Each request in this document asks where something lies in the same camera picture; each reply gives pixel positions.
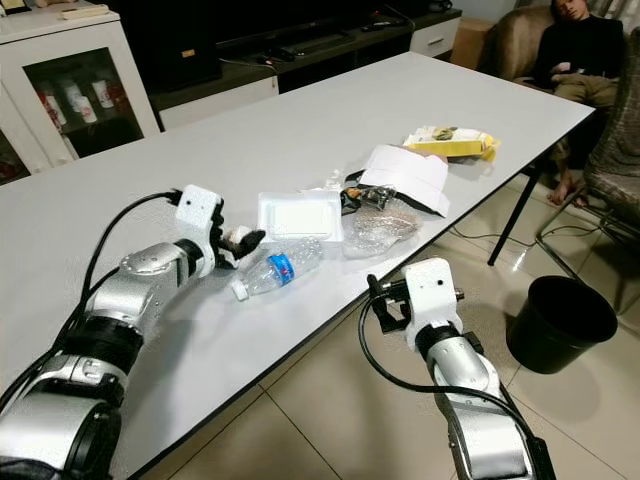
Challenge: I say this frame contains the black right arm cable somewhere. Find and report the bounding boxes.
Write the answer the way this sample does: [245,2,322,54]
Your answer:
[358,295,551,471]

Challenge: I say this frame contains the clear plastic bottle blue label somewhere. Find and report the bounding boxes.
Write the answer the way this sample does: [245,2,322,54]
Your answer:
[230,238,324,301]

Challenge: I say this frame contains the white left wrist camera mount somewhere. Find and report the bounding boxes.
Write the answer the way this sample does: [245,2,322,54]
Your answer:
[175,185,223,276]

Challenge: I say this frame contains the black rubbish bin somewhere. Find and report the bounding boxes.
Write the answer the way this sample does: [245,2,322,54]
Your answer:
[506,275,619,375]

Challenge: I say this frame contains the sleeping person in black top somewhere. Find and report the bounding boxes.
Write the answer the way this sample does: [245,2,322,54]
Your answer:
[530,0,626,206]

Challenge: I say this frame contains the low white television stand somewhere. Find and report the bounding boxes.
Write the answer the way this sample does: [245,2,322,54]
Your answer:
[155,8,463,131]

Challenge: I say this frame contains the white glass door cabinet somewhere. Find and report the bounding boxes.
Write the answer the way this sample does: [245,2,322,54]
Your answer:
[0,5,161,181]

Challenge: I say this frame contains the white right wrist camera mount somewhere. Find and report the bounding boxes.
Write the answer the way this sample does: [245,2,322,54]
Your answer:
[403,257,464,349]

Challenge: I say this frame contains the flat beige book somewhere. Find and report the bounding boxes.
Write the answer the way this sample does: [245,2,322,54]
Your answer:
[60,5,109,21]

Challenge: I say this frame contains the brown cardboard box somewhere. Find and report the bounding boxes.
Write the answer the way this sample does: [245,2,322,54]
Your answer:
[450,17,496,69]

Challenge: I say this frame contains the yellow food packet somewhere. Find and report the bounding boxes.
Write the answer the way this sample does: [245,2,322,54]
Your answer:
[403,125,501,161]

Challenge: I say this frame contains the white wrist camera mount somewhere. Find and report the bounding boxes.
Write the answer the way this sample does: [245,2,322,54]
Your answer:
[175,185,223,276]
[403,257,464,349]

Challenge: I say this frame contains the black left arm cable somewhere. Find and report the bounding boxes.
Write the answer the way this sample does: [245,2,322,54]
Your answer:
[0,190,181,403]

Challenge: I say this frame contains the crumpled clear plastic bag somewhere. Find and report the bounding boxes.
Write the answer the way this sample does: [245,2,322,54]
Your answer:
[340,200,421,259]

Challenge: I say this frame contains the brown armchair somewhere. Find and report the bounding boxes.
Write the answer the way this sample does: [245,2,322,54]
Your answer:
[485,5,556,86]

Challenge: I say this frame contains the black table leg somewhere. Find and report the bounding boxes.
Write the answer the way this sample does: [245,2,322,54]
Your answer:
[488,160,541,266]

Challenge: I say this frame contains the white bottle red label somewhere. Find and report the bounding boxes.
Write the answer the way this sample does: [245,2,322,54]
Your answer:
[93,80,116,109]
[40,88,62,127]
[65,82,91,121]

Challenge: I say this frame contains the black television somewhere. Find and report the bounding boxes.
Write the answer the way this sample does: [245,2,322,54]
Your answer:
[130,0,451,91]

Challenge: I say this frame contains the dark snack wrapper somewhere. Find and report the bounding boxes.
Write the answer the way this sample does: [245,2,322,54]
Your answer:
[343,180,396,211]

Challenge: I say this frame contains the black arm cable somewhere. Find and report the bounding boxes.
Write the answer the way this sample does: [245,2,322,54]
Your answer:
[0,190,181,403]
[358,295,551,471]

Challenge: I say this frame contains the white foam tray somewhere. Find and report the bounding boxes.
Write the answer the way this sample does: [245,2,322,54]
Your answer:
[257,190,344,241]

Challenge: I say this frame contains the grey woven chair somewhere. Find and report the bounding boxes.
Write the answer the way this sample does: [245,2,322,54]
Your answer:
[535,85,640,281]

